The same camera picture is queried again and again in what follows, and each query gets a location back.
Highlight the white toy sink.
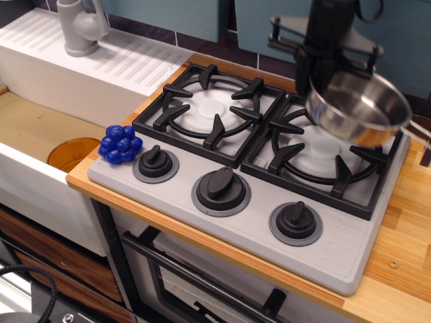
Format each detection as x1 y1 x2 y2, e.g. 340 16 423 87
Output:
1 8 191 256

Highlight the grey toy faucet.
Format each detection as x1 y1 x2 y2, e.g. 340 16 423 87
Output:
57 0 109 57

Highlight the black middle stove knob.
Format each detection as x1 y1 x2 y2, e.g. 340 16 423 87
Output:
191 166 251 217

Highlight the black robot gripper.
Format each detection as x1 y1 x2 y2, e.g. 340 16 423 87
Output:
268 1 384 96

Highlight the black braided cable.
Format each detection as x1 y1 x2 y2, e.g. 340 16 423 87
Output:
0 264 58 323

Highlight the black oven door handle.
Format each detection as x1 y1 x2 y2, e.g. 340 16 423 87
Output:
121 227 286 322

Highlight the black left stove knob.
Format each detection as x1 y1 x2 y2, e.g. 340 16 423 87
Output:
133 145 180 184

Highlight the black right burner grate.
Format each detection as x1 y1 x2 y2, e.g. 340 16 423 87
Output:
241 94 406 220

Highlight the black right stove knob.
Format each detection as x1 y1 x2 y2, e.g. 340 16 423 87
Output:
269 201 323 247

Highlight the black left burner grate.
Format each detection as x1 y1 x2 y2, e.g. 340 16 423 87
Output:
133 64 287 168

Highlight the grey toy stove top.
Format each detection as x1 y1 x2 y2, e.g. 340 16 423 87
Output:
88 119 410 295

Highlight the wooden drawer front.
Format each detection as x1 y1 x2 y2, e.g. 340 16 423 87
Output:
1 205 133 322

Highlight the black stove knob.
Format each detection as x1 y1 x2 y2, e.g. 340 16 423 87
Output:
191 166 251 217
133 145 180 184
269 201 323 247

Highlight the black burner grate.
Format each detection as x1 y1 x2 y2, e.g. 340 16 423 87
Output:
133 64 287 168
241 94 406 220

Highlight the blue toy blueberry cluster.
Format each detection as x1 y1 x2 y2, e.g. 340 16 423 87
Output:
98 125 143 165

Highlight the stainless steel pot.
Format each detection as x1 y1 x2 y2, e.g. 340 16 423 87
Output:
306 71 430 149

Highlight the toy oven door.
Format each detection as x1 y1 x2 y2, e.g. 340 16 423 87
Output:
110 208 358 323

